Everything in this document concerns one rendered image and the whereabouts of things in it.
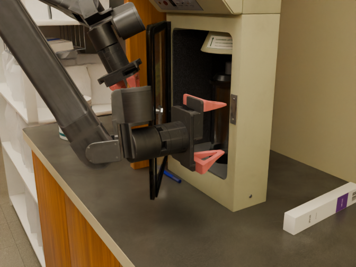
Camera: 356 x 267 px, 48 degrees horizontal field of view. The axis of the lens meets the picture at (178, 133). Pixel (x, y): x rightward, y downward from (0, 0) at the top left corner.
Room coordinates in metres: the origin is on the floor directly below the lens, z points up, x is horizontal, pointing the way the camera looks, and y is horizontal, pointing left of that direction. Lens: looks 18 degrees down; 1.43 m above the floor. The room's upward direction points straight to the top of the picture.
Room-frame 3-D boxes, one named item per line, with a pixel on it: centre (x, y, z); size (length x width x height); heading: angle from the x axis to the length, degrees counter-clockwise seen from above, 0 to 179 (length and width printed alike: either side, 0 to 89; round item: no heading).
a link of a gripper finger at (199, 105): (0.71, -0.05, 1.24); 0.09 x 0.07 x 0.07; 122
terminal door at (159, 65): (0.98, 0.05, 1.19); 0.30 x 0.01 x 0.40; 175
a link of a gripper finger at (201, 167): (0.71, -0.05, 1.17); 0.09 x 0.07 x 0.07; 122
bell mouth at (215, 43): (1.05, -0.15, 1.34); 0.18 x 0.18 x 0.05
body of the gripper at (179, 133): (0.68, 0.01, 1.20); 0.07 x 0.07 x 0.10; 32
